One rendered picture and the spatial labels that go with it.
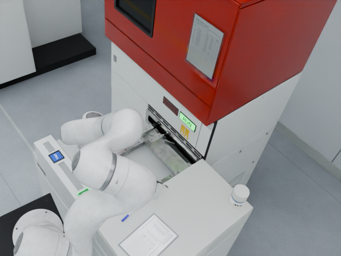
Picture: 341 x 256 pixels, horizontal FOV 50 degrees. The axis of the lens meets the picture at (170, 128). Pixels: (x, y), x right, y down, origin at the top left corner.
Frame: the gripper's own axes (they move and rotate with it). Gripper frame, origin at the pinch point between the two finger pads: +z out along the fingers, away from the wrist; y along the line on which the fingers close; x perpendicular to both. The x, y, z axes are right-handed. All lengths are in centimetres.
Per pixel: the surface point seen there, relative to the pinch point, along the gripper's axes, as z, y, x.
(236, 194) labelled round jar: -5, -50, 43
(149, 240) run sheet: 12.3, -12.9, 33.6
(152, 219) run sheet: 10.9, -19.4, 27.2
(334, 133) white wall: 31, -218, 33
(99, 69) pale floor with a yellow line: 85, -136, -170
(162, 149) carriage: 13, -54, -5
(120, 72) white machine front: -1, -59, -57
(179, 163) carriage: 12, -55, 7
